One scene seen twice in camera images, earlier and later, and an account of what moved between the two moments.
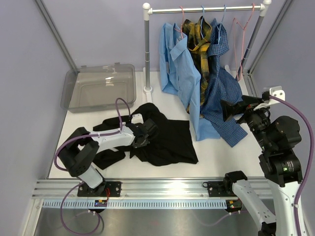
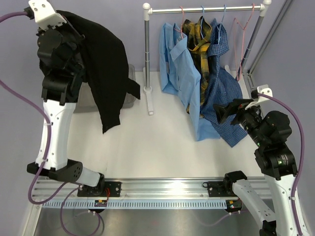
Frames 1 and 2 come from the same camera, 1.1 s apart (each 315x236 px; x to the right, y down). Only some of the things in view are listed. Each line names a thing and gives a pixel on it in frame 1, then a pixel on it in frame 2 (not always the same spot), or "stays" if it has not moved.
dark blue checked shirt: [221, 85] stays
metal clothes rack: [147, 11] stays
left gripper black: [143, 144] -> [67, 27]
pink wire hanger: [235, 20] stays
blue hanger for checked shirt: [220, 25] stays
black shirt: [171, 145] -> [105, 71]
